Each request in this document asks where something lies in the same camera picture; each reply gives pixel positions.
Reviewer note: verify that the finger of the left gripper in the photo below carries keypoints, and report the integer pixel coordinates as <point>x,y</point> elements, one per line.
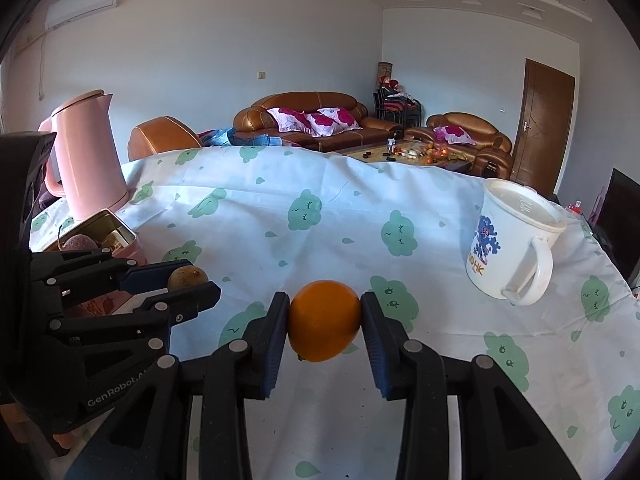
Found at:
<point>62,280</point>
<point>154,318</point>

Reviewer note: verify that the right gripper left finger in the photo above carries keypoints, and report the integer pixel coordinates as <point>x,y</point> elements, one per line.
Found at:
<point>147,435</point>

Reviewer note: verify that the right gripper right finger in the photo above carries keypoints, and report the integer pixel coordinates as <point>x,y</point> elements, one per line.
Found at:
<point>501,435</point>

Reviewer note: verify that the brown longan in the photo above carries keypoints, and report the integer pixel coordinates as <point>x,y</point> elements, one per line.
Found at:
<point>185,277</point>

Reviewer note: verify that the yellow orange kumquat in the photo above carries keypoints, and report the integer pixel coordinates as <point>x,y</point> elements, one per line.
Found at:
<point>323,320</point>

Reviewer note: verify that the purple round fruit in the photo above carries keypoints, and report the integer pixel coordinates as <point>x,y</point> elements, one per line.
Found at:
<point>79,242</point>

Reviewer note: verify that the pink tin box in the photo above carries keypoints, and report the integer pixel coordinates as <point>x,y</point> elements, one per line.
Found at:
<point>113,234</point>

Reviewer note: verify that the pink electric kettle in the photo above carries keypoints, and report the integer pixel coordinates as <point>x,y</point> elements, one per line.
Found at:
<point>84,167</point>

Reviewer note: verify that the white cloud pattern tablecloth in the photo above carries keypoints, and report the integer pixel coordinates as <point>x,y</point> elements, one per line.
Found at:
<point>259,220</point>

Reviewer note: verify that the brown chair back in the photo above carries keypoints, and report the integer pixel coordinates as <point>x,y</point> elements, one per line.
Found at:
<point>160,135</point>

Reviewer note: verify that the white mug blue print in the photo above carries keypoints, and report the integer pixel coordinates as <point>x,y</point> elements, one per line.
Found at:
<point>511,251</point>

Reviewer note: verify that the black television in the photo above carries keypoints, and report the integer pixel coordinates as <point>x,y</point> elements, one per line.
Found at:
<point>617,227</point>

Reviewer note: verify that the brown leather long sofa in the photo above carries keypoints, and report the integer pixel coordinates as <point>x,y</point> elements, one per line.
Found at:
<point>255,121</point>

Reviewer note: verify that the pink floral cushion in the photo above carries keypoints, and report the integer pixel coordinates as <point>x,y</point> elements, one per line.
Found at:
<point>326,121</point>

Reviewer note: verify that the white air conditioner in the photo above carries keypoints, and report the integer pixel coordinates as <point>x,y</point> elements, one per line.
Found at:
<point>63,12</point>

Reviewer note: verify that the brown leather armchair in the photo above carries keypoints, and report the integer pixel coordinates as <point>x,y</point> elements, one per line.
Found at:
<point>491,154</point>

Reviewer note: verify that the coffee table with items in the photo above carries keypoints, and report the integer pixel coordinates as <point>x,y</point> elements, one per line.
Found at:
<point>413,153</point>

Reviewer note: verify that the armchair pink cushion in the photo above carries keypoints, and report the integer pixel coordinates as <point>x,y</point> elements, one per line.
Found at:
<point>452,135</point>

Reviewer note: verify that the stacked dark chairs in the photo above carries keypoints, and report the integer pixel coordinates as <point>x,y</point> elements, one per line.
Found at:
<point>392,103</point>

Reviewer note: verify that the brown wooden door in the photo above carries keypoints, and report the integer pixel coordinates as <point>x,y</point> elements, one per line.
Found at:
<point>544,127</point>

